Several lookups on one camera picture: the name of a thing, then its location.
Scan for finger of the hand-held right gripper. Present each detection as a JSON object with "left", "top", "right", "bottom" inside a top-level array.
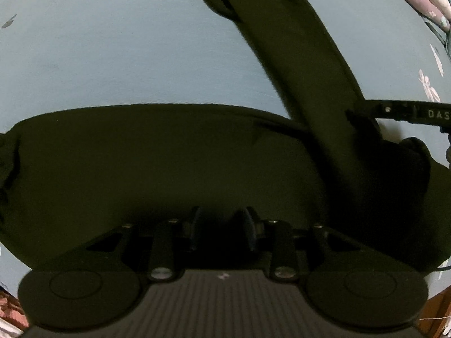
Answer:
[{"left": 347, "top": 99, "right": 420, "bottom": 124}]

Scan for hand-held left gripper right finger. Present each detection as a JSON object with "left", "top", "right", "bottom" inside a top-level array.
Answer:
[{"left": 237, "top": 206, "right": 399, "bottom": 283}]

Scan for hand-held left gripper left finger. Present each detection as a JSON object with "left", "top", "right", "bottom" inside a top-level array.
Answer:
[{"left": 46, "top": 206, "right": 203, "bottom": 283}]

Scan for black drawstring pants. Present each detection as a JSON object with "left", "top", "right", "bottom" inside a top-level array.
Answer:
[{"left": 0, "top": 0, "right": 451, "bottom": 272}]

